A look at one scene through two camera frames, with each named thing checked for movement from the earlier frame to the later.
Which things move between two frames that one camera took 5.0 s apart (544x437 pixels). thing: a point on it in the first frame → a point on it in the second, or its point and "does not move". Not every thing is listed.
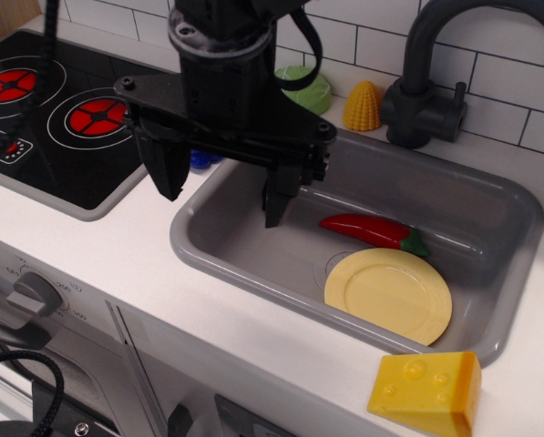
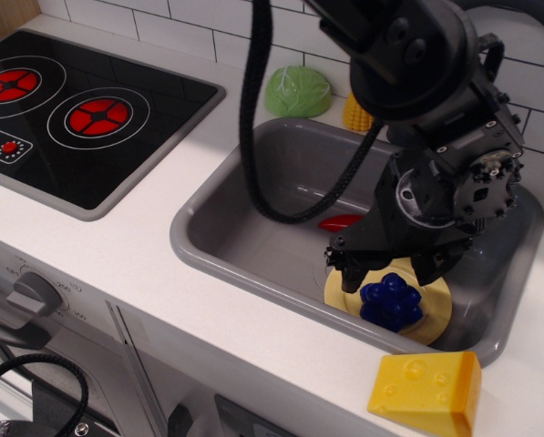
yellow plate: (395, 291) does not move
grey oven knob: (35, 293) does not move
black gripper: (227, 107) → (415, 215)
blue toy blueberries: (200, 159) → (390, 304)
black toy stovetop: (76, 157) does not move
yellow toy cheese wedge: (438, 393) does not move
